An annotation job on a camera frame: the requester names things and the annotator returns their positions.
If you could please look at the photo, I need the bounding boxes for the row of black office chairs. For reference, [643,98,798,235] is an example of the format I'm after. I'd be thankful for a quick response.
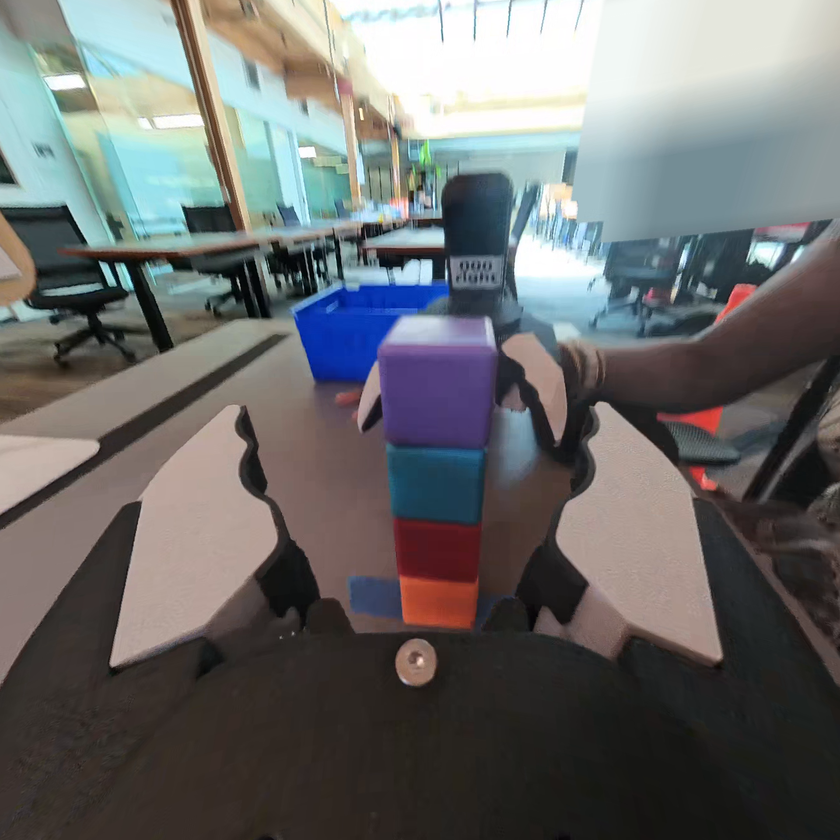
[515,182,828,340]

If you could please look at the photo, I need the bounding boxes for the blue tape strip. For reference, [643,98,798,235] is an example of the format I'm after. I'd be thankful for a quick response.
[348,574,502,627]

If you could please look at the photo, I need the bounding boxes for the person's right hand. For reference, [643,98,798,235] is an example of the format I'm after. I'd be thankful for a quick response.
[558,338,609,410]

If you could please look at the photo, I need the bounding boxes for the person's right forearm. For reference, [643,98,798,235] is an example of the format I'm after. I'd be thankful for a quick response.
[598,221,840,416]

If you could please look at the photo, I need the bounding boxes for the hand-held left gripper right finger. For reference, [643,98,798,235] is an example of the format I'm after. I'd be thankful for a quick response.
[519,403,727,668]

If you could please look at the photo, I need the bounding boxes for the black textured armrest pad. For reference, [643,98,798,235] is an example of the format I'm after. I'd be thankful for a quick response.
[657,420,744,469]

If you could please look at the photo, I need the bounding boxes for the orange traffic cone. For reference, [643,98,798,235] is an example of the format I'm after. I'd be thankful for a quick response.
[661,281,762,494]

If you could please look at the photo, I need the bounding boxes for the red foam cube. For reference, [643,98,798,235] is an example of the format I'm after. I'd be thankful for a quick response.
[393,515,485,584]

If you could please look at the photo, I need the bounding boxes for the teal foam cube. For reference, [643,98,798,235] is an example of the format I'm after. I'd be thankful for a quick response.
[385,443,490,527]

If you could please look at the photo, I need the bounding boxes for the black office chair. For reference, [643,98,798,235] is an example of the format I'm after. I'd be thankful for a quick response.
[0,203,140,368]

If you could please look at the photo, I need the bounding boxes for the brown office desk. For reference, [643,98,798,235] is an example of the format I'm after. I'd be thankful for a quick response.
[359,226,450,284]
[58,231,284,355]

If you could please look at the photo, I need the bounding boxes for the white stand base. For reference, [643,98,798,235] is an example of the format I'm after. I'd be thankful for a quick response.
[0,432,102,517]

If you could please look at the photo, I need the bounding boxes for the printed sign board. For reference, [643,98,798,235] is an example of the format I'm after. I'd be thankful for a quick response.
[0,214,39,308]

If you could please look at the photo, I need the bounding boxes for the purple foam cube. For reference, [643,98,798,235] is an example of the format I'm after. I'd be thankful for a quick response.
[377,314,501,452]

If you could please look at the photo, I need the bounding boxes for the orange foam cube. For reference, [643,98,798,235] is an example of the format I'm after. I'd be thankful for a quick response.
[398,574,481,630]

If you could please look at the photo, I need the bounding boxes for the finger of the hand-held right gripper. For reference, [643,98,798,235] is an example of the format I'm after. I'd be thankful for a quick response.
[356,360,385,435]
[497,331,571,455]

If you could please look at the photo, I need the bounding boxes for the blue plastic bin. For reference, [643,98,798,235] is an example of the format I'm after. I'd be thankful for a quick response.
[290,281,455,385]

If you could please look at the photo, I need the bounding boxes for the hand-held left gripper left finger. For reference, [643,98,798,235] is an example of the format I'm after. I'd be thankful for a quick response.
[109,405,319,673]

